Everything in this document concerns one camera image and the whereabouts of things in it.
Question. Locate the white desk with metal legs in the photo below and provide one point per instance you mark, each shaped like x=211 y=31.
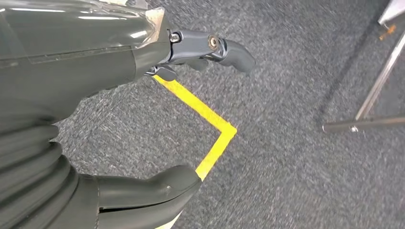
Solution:
x=373 y=122

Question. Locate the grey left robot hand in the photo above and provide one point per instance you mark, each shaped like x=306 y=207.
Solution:
x=79 y=47

